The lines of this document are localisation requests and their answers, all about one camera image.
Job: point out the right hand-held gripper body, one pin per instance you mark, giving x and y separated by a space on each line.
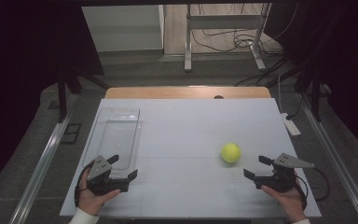
281 180

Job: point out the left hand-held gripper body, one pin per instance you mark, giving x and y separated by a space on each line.
99 169

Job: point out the clear plastic container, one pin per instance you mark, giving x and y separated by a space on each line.
118 137

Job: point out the yellow tennis ball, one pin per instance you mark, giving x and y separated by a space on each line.
231 152

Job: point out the person's right hand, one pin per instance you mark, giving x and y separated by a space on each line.
292 203

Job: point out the person's left hand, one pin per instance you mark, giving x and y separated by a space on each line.
90 202

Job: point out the white power strip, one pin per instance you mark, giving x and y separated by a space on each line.
291 125

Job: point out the white table board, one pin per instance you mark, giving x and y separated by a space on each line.
199 130

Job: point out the black metal stand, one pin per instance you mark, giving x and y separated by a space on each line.
315 93
62 96

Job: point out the wooden table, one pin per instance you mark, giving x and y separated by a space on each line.
167 92

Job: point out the dark curtain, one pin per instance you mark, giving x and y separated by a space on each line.
18 77
348 62

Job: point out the white cabinet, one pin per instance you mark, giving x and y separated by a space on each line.
121 28

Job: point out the black floor frame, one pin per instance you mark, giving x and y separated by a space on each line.
71 133

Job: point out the aluminium rail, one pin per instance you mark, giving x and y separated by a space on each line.
332 149
43 165

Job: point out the white metal desk frame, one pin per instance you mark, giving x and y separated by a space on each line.
187 40

